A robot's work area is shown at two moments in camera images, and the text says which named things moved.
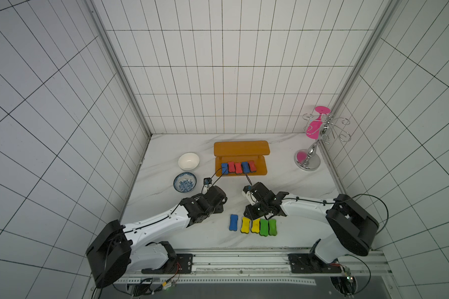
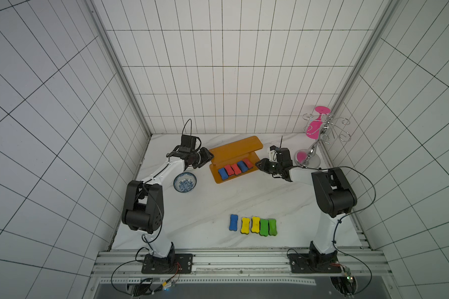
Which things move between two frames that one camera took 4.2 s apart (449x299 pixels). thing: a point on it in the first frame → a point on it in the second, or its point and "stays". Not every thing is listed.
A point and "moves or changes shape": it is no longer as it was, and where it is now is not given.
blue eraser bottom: [246, 167] moves or changes shape
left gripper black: [218, 208] → [206, 157]
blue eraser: [224, 169] moves or changes shape
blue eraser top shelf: [233, 225] stays
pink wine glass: [313, 128] stays
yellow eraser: [255, 227] stays
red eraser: [252, 166] moves or changes shape
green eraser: [264, 227] stays
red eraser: [238, 169] moves or changes shape
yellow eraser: [246, 223] stays
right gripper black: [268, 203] → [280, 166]
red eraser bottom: [231, 167] moves or changes shape
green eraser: [272, 230] stays
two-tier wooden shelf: [241, 151] moves or changes shape
